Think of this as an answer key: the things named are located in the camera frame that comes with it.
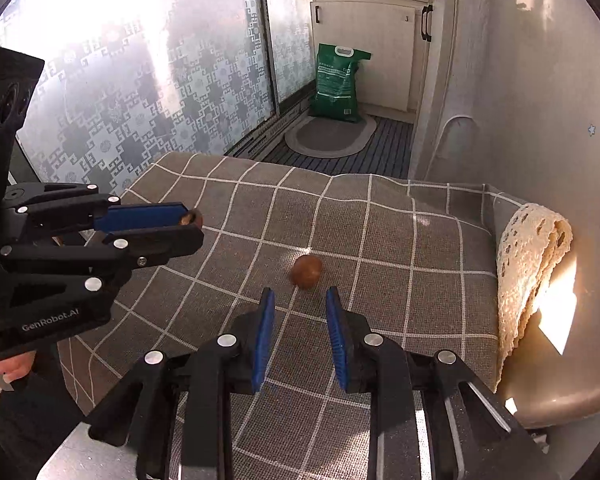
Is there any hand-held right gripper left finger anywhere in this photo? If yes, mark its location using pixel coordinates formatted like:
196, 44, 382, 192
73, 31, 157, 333
87, 287, 277, 480

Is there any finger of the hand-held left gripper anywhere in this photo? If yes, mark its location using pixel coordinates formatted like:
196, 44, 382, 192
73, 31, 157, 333
5, 184, 192, 242
0, 223, 205, 329

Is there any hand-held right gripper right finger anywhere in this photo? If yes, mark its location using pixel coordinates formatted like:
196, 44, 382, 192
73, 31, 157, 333
325, 286, 548, 480

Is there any round brown nut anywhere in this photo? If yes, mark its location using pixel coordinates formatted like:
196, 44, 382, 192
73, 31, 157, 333
290, 254, 325, 291

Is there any person's left hand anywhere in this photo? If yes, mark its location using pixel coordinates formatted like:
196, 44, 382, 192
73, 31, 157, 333
0, 351, 37, 392

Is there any grey checked tablecloth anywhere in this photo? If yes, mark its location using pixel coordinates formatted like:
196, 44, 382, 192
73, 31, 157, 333
57, 152, 531, 480

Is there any patterned frosted glass door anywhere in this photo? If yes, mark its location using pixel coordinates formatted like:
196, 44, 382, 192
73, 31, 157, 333
0, 0, 313, 196

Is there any sliding door floor track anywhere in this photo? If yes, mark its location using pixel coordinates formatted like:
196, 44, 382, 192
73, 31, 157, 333
225, 100, 311, 161

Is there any oval grey door mat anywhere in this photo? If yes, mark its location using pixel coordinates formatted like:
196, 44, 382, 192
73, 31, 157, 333
284, 116, 378, 159

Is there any grey striped carpet runner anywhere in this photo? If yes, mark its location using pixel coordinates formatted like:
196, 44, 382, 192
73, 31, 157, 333
262, 110, 415, 180

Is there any cream lace cloth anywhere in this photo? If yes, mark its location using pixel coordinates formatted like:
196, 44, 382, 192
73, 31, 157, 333
495, 202, 573, 393

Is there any green printed sack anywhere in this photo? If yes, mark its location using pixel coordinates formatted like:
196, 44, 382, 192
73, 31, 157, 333
308, 42, 373, 123

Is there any white appliance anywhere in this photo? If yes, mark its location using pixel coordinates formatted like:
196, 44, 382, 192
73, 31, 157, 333
410, 0, 600, 361

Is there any white cabinet with black handles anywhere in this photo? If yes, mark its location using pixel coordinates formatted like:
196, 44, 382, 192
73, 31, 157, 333
310, 0, 433, 113

